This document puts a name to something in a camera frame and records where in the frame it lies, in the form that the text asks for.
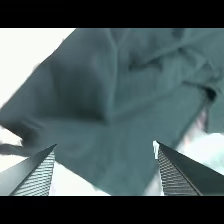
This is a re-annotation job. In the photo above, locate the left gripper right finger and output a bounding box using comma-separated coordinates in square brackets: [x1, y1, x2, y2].
[156, 141, 224, 197]

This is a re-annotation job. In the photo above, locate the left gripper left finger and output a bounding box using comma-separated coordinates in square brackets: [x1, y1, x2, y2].
[0, 143, 58, 197]

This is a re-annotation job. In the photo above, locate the dark green shirt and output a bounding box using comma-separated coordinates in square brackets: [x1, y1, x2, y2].
[0, 27, 224, 197]

